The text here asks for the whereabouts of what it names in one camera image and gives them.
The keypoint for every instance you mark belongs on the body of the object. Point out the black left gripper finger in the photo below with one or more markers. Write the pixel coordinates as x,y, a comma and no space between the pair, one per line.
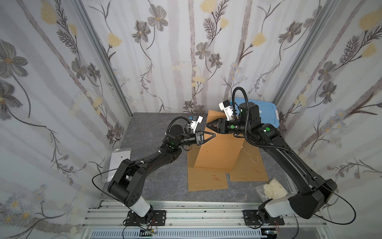
206,134
207,138

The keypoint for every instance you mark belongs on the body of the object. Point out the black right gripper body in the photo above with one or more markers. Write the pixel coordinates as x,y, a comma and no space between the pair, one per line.
221,125

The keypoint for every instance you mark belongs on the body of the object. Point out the aluminium rail frame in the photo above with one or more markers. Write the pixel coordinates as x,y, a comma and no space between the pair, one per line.
110,214

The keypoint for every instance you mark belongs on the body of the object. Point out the brown kraft file bag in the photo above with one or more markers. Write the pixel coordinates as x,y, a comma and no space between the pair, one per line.
200,179
219,153
249,166

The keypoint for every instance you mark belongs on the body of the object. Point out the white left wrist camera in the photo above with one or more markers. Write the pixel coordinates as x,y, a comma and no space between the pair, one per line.
195,120

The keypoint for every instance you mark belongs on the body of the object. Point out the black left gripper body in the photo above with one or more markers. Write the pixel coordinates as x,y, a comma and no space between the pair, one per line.
198,138

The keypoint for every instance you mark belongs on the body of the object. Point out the blue lidded white storage box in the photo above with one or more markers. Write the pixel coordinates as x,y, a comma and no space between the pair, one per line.
267,111

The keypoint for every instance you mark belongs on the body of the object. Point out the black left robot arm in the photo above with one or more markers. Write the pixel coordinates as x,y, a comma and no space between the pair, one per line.
127,184

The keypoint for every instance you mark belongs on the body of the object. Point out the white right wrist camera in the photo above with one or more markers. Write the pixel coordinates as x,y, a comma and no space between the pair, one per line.
227,108

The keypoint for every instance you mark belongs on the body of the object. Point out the plastic bag with white stuff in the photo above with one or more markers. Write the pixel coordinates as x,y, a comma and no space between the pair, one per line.
271,190

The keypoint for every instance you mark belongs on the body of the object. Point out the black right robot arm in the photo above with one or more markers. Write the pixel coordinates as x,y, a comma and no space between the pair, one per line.
313,192

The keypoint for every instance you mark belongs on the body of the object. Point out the clear plastic bag left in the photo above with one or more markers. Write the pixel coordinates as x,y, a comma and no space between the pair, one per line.
115,159

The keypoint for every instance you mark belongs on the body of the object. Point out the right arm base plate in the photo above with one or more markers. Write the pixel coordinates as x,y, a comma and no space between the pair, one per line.
254,218

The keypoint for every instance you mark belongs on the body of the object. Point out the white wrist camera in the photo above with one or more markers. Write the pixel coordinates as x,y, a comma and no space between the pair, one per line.
195,120
227,108

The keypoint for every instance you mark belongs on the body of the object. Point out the white slotted cable duct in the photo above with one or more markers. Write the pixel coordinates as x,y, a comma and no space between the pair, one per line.
240,233

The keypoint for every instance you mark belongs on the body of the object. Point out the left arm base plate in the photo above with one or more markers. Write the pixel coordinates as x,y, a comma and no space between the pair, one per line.
153,218

